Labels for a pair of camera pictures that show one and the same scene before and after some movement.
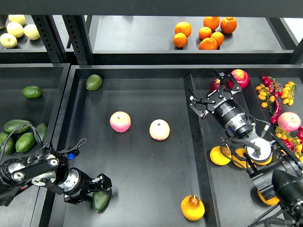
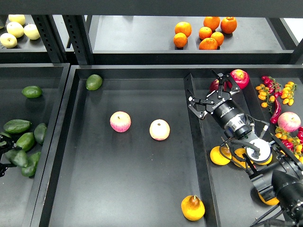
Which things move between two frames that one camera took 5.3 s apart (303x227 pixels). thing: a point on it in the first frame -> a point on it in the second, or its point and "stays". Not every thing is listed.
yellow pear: [192, 208] stays
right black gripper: [221, 103] stays
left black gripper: [79, 184] -> [10, 144]
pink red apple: [120, 121] stays
